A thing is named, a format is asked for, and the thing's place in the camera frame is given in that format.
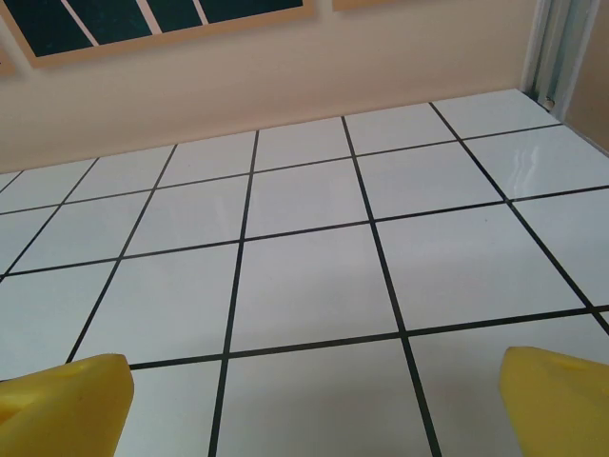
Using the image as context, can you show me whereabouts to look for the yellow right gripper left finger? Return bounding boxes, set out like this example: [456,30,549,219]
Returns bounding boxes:
[0,352,136,457]

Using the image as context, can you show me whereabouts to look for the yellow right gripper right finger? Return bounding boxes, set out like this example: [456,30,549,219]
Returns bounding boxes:
[498,346,609,457]

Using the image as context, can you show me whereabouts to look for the aluminium corner post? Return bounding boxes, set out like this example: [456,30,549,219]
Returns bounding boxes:
[521,0,599,118]

